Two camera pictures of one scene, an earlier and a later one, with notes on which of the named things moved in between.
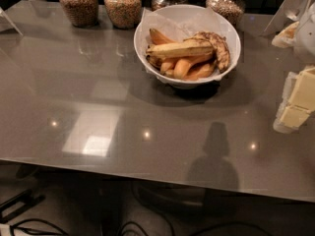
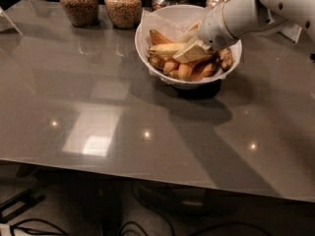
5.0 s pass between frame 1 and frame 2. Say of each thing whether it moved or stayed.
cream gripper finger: moved
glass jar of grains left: stayed
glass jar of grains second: stayed
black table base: stayed
